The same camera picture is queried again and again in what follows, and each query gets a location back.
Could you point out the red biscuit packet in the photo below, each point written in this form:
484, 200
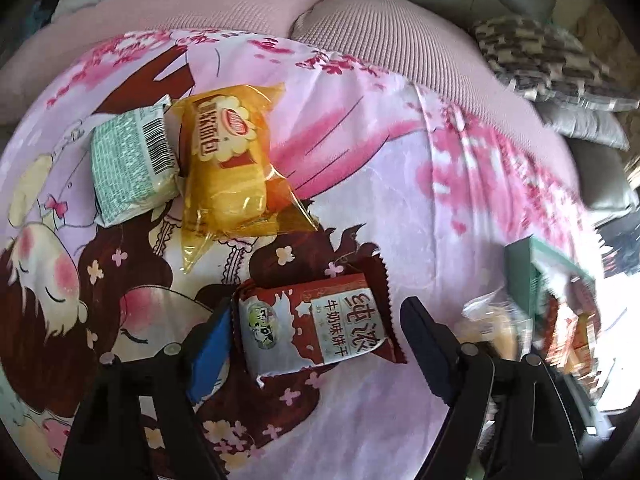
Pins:
320, 330

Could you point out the pink sofa cover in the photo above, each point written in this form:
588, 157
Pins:
375, 35

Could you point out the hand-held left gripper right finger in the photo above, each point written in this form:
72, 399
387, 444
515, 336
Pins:
432, 355

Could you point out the orange snack packet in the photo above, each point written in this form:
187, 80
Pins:
584, 342

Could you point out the grey patterned pillow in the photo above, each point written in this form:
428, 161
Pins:
540, 60

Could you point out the yellow bread packet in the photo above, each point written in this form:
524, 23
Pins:
230, 170

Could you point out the pink printed blanket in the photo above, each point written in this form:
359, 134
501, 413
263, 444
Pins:
400, 170

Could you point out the pale green snack packet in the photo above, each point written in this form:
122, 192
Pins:
130, 165

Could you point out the cream bun clear packet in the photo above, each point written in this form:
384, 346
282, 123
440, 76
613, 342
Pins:
495, 330

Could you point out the white box with teal rim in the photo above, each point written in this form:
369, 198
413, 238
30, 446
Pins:
520, 280

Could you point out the plain grey pillow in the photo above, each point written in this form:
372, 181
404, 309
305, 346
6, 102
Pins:
585, 122

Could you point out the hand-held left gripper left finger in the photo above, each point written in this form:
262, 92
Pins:
210, 355

